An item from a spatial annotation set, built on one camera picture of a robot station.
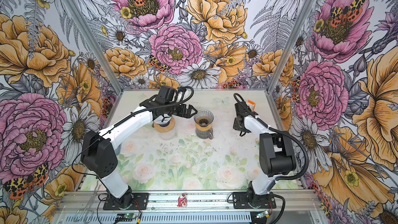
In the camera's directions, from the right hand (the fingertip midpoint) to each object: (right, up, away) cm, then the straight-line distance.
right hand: (241, 130), depth 94 cm
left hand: (-30, +10, -9) cm, 34 cm away
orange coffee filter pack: (+7, +15, +4) cm, 18 cm away
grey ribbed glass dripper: (-23, +8, -2) cm, 24 cm away
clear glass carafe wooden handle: (-44, -3, +2) cm, 44 cm away
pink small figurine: (-32, -28, -22) cm, 48 cm away
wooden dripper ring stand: (-44, +2, -7) cm, 44 cm away
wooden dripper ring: (-23, +2, -5) cm, 23 cm away
